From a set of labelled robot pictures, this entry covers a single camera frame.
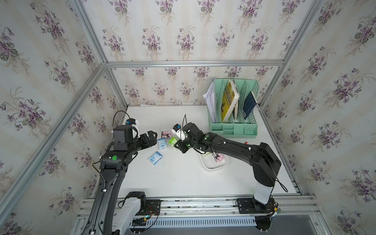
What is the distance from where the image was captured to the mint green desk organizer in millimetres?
990

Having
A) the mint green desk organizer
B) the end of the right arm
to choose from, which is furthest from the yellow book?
the end of the right arm

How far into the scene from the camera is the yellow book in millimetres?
929

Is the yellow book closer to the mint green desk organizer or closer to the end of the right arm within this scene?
the mint green desk organizer
